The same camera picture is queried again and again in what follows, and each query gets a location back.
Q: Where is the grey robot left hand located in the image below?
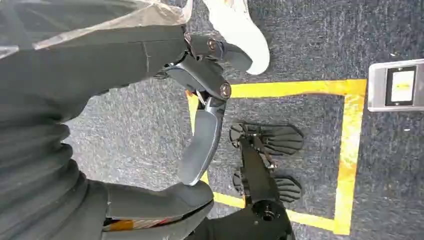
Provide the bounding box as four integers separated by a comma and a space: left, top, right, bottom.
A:
0, 25, 253, 240

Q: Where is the ribbed grey left arm sleeve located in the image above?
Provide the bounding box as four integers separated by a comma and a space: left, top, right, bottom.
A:
0, 121, 109, 240

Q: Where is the black robot foot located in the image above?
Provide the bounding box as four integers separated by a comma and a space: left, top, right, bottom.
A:
229, 122, 305, 157
232, 170, 303, 204

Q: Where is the yellow floor tape square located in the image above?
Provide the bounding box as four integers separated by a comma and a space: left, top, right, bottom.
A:
185, 78, 368, 236

